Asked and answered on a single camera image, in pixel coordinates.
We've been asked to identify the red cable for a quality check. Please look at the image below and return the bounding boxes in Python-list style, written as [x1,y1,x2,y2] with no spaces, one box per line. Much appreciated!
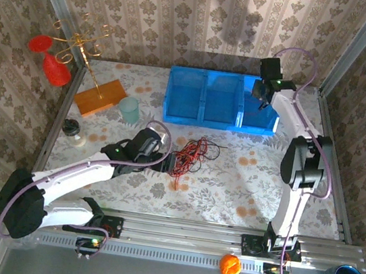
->
[242,97,271,122]

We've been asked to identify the red black cables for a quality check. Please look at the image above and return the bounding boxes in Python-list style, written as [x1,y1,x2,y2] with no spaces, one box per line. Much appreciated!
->
[165,134,211,195]
[173,136,229,180]

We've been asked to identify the frosted pale green cup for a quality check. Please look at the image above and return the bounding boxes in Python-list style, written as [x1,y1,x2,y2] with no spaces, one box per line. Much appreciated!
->
[115,96,143,126]

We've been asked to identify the small bottle with black cap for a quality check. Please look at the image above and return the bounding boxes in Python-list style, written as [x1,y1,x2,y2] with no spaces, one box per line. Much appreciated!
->
[58,117,90,150]

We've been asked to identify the blue three-compartment plastic bin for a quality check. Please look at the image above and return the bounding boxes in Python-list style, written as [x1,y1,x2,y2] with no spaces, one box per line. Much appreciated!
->
[160,63,286,138]

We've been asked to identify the red goblet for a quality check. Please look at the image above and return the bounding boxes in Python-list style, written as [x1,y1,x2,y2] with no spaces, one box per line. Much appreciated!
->
[22,32,77,89]

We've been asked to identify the orange ball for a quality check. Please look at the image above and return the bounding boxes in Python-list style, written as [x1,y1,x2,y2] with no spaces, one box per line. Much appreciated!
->
[217,252,244,274]

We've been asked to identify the gold wire stand wooden base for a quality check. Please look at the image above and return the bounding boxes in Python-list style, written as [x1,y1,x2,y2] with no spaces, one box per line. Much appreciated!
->
[40,8,138,124]

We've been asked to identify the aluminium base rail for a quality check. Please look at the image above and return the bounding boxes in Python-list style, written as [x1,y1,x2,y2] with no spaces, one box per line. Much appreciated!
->
[33,197,366,274]

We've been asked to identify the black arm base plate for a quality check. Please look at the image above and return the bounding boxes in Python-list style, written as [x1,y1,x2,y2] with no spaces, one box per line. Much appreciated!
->
[239,233,304,263]
[61,208,126,240]

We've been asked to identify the aluminium table side rail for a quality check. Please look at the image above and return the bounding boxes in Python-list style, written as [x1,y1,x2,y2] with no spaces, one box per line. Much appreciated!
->
[31,61,88,179]
[298,89,366,245]

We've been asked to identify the grey slotted cable duct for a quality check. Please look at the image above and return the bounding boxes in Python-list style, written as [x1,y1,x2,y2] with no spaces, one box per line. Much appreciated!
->
[31,227,267,274]

